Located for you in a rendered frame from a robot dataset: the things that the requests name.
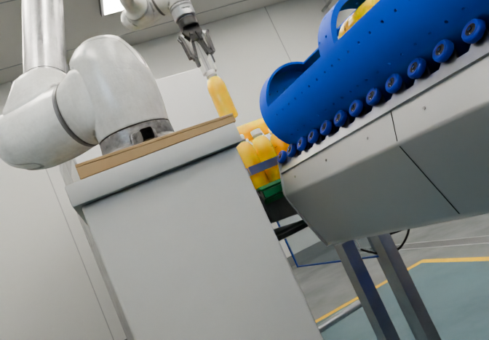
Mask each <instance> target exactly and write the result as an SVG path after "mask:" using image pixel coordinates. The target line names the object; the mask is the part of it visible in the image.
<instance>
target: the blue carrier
mask: <svg viewBox="0 0 489 340"><path fill-rule="evenodd" d="M363 2H365V0H339V1H338V2H337V3H336V4H335V5H334V6H333V7H332V9H331V10H330V11H329V12H328V13H327V14H326V15H325V16H324V18H323V19H322V22H321V23H320V26H319V31H318V48H316V49H315V50H314V51H313V53H312V54H311V55H310V56H309V57H308V58H307V59H306V60H305V61H304V62H290V63H286V64H284V65H282V66H280V67H278V69H276V70H275V71H274V72H273V74H272V75H270V77H269V78H268V79H267V80H266V81H265V83H264V84H263V86H262V89H261V93H260V100H259V103H260V110H261V115H262V117H263V120H264V122H265V123H266V125H267V127H268V128H269V129H270V131H271V132H272V133H273V134H274V135H275V136H277V137H278V139H280V140H281V141H283V142H285V143H287V144H291V143H293V144H295V145H296V146H297V142H298V140H299V138H300V137H306V138H307V140H308V136H309V133H310V131H311V130H312V129H317V130H318V131H319V134H321V133H320V127H321V125H322V123H323V122H324V121H325V120H330V121H331V122H332V123H333V126H334V127H335V132H338V131H339V129H340V127H337V126H335V125H334V118H335V115H336V114H337V112H338V111H340V110H343V111H345V112H346V113H347V116H348V117H349V120H350V124H351V123H352V122H354V120H355V117H353V116H351V115H350V114H349V107H350V105H351V103H352V102H353V101H354V100H356V99H358V100H361V101H362V102H363V106H365V107H366V112H367V113H369V112H371V111H372V108H373V107H372V106H369V105H368V104H367V103H366V97H367V94H368V92H369V91H370V89H372V88H373V87H377V88H379V89H381V92H382V95H384V97H385V101H388V100H390V99H391V97H392V94H391V93H389V92H387V91H386V88H385V86H386V81H387V79H388V78H389V77H390V76H391V75H392V74H399V75H401V76H402V80H403V81H404V82H405V85H406V88H407V89H408V88H409V87H412V86H413V84H414V81H415V80H414V79H411V78H410V77H409V76H408V66H409V65H410V63H411V61H412V60H414V59H415V58H423V59H424V60H425V61H426V66H428V67H429V70H430V73H431V74H433V73H434V72H435V71H437V70H439V68H440V64H441V63H438V62H436V61H434V60H433V58H432V53H433V50H434V48H435V46H436V45H437V43H439V42H440V41H442V40H443V39H448V40H450V41H452V43H453V44H454V49H456V51H457V53H458V56H459V57H460V56H462V55H463V54H465V53H467V52H468V51H469V48H470V45H471V44H467V43H466V42H464V41H463V40H462V38H461V34H462V30H463V29H464V26H465V25H466V24H467V23H468V22H469V21H470V20H472V19H474V18H479V19H482V20H484V21H485V23H486V28H487V29H488V30H489V0H379V1H378V2H377V3H376V4H375V5H374V6H373V7H372V8H371V9H370V10H369V11H368V12H367V13H366V14H365V15H363V16H362V17H361V18H360V19H359V20H358V21H357V22H356V23H355V24H354V25H353V26H352V27H351V28H350V29H349V30H348V31H347V32H346V33H345V34H344V35H342V37H341V38H340V39H338V34H339V31H340V28H341V26H342V25H343V23H344V22H345V21H346V20H347V19H348V18H349V17H350V16H351V15H352V14H353V13H354V12H355V11H356V10H357V8H358V7H359V6H360V5H361V4H362V3H363ZM345 9H355V10H354V11H353V12H352V13H351V14H350V15H349V16H348V17H347V18H346V19H345V20H344V21H343V22H342V23H341V24H340V25H339V26H338V27H337V28H336V23H337V18H338V13H339V12H340V11H342V10H345ZM321 135H322V134H321ZM325 138H326V136H324V135H322V141H323V140H325ZM308 142H309V141H308Z"/></svg>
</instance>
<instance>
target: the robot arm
mask: <svg viewBox="0 0 489 340"><path fill-rule="evenodd" d="M119 1H120V3H121V5H122V6H123V7H124V9H123V11H122V14H121V22H122V24H123V26H124V27H125V28H126V29H127V30H130V31H140V30H143V29H145V28H147V27H149V26H150V25H153V24H154V23H155V22H157V21H158V20H160V19H161V18H162V17H164V16H165V15H167V14H169V13H171V15H172V17H173V19H174V21H175V23H176V24H178V26H179V28H180V30H181V32H182V35H181V36H179V37H178V42H179V43H180V44H181V45H182V47H183V49H184V51H185V53H186V55H187V57H188V59H189V60H193V61H194V62H195V63H196V66H197V67H198V68H200V69H201V72H202V74H203V76H205V75H206V73H207V71H206V69H205V67H204V64H203V62H202V59H201V58H200V57H198V55H197V51H196V46H195V43H194V42H195V41H197V42H198V43H199V44H200V45H201V47H202V49H203V50H204V51H205V53H206V54H207V60H208V62H209V64H210V67H211V69H215V72H216V71H217V68H216V65H215V58H214V57H213V54H214V53H215V48H214V45H213V43H212V40H211V38H210V33H209V30H208V29H207V30H202V29H201V28H200V27H199V23H198V21H197V19H196V17H195V16H196V13H195V11H194V8H193V6H192V3H191V1H190V0H119ZM22 26H23V74H22V75H21V76H19V77H18V78H17V79H16V80H15V81H14V82H13V84H12V87H11V90H10V93H9V97H8V99H7V102H6V105H5V107H4V110H3V114H2V115H1V116H0V158H1V160H2V161H4V162H5V163H6V164H8V165H10V166H12V167H16V168H20V169H26V170H43V169H47V168H51V167H55V166H58V165H61V164H63V163H64V162H67V161H69V160H71V159H74V158H76V157H78V156H80V155H81V154H83V153H85V152H86V151H89V150H90V149H91V148H93V147H94V146H96V145H98V144H99V145H100V150H101V152H102V155H106V154H110V153H112V152H115V151H118V150H121V149H125V148H127V147H130V146H134V145H136V144H139V143H142V142H145V141H149V140H151V139H154V138H158V137H161V136H163V135H167V134H170V133H173V132H174V129H173V127H172V125H171V123H170V121H169V118H168V115H167V112H166V108H165V105H164V101H163V99H162V95H161V93H160V91H159V88H158V86H157V84H156V81H155V79H154V76H153V74H152V73H151V70H150V68H149V67H148V65H147V64H146V62H145V61H144V59H143V58H142V56H141V55H140V54H139V53H138V51H137V50H136V49H135V48H134V47H132V46H130V45H129V44H128V43H126V41H124V40H123V39H121V38H120V37H118V36H114V35H100V36H95V37H92V38H90V39H88V40H86V41H84V42H83V43H82V44H81V45H80V46H79V47H78V48H76V50H75V51H74V53H73V55H72V57H71V60H70V63H69V66H70V68H71V70H70V71H69V72H68V62H67V52H66V42H65V25H64V16H63V0H22ZM202 33H203V35H204V37H205V40H206V42H207V44H206V43H205V41H204V39H203V37H202ZM185 39H187V40H188V43H189V45H190V47H191V51H190V49H189V47H188V45H187V43H186V41H185Z"/></svg>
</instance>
